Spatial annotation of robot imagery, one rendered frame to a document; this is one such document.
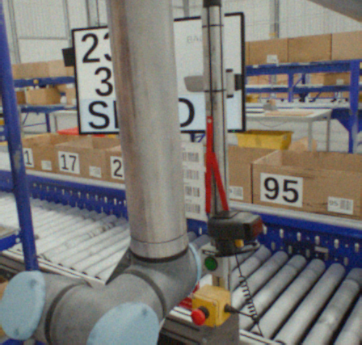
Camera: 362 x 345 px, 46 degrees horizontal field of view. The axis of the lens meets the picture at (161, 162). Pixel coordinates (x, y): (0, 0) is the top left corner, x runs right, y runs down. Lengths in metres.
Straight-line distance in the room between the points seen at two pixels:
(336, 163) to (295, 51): 4.61
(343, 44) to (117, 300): 5.78
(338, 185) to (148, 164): 1.08
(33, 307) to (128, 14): 0.39
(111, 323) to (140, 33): 0.35
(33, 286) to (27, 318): 0.04
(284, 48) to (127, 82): 5.93
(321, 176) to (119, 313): 1.13
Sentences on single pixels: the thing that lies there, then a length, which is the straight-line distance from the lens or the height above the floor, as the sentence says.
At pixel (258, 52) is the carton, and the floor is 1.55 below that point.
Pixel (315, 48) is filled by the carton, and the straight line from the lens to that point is 6.29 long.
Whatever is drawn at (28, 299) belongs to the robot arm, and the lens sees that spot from 0.63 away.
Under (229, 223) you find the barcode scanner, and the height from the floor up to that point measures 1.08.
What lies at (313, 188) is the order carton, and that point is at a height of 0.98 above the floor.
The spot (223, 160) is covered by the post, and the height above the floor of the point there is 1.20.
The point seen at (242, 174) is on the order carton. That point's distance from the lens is 1.69.
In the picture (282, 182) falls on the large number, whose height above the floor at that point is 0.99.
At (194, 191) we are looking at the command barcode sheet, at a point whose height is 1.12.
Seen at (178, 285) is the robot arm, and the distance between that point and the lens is 0.65.
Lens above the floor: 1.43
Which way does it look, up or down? 12 degrees down
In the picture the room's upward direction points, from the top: 4 degrees counter-clockwise
